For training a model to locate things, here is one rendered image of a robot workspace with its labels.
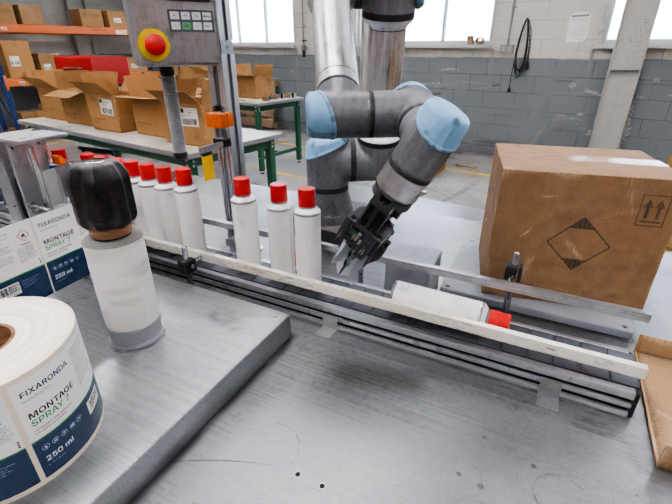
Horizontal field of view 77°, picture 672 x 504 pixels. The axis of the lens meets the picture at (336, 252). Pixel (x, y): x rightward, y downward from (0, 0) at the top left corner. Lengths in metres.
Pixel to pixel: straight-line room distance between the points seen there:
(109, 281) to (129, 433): 0.22
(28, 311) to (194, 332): 0.25
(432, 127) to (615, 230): 0.44
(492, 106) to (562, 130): 0.91
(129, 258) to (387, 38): 0.70
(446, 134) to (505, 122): 5.54
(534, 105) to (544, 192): 5.21
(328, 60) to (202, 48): 0.33
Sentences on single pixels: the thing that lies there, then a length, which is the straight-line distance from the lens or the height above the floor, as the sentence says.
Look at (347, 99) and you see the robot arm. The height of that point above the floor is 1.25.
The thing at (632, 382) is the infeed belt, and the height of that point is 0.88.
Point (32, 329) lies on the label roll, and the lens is 0.61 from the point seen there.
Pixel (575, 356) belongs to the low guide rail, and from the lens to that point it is 0.74.
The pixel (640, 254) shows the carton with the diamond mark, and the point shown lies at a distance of 0.96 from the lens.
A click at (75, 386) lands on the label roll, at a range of 0.60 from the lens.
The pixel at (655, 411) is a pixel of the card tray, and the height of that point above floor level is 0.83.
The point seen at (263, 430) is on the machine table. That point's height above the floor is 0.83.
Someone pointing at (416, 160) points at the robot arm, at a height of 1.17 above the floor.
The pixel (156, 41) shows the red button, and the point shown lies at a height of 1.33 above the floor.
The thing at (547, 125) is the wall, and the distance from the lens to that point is 6.06.
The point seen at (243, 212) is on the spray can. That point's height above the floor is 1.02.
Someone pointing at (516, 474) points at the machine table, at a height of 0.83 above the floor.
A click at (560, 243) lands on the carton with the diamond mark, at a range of 0.91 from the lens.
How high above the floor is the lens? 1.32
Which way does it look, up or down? 26 degrees down
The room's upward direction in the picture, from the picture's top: straight up
